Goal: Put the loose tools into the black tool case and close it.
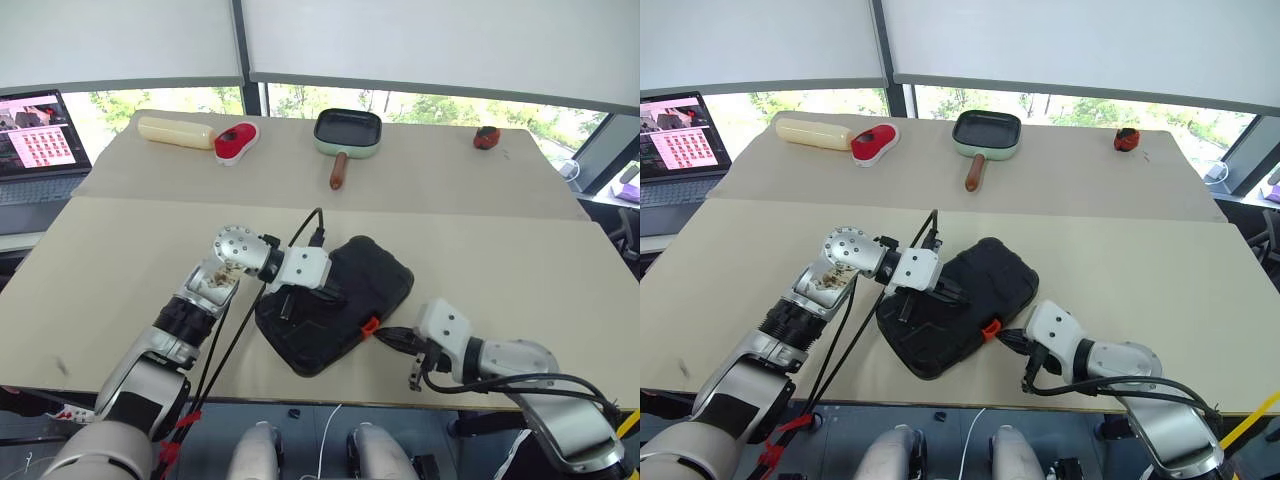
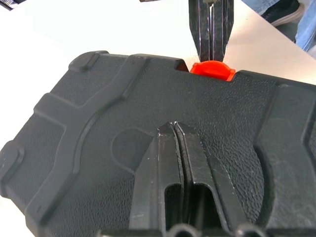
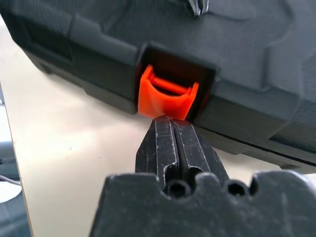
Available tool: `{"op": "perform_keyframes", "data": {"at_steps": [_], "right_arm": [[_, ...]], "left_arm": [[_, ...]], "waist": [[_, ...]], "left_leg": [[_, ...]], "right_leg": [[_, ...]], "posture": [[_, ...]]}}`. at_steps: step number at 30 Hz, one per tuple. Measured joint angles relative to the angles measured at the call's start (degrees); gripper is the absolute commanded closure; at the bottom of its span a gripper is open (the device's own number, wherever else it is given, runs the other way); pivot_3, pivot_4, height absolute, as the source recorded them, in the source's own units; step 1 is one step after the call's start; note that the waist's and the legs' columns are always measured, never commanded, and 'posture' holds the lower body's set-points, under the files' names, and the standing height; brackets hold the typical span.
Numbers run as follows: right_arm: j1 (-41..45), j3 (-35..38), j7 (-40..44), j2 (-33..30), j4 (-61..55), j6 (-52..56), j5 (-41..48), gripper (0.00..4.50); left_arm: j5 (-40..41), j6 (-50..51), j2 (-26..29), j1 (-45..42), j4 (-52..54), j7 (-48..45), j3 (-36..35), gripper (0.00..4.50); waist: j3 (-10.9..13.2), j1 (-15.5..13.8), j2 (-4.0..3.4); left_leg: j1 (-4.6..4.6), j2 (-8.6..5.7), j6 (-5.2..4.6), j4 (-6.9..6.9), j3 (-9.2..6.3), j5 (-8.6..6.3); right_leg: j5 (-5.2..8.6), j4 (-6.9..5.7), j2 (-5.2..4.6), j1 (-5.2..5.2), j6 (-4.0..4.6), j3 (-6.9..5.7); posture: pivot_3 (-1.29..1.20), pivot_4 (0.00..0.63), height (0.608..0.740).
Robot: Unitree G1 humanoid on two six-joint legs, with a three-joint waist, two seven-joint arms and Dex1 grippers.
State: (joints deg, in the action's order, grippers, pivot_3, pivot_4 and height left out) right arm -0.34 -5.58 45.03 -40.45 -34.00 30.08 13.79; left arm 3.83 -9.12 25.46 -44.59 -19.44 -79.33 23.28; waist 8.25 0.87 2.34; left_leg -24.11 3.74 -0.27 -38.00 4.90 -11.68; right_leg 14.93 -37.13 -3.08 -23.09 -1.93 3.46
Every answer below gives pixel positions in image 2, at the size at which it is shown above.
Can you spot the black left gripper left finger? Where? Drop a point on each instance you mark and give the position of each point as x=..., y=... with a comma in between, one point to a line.
x=150, y=177

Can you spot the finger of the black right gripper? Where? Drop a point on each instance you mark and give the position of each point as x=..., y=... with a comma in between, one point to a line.
x=201, y=24
x=222, y=24

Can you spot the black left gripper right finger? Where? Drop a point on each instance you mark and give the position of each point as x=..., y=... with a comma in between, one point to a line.
x=197, y=168

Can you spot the orange case latch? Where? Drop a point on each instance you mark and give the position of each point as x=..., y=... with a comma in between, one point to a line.
x=212, y=70

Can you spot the black plastic tool case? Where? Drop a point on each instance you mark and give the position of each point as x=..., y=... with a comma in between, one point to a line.
x=222, y=108

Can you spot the blue jeans leg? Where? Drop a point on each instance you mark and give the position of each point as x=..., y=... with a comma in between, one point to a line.
x=307, y=24
x=259, y=5

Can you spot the black shoe tan sole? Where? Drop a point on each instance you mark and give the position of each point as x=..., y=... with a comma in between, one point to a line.
x=284, y=11

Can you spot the dark ribbed object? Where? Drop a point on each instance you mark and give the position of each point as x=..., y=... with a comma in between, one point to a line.
x=10, y=3

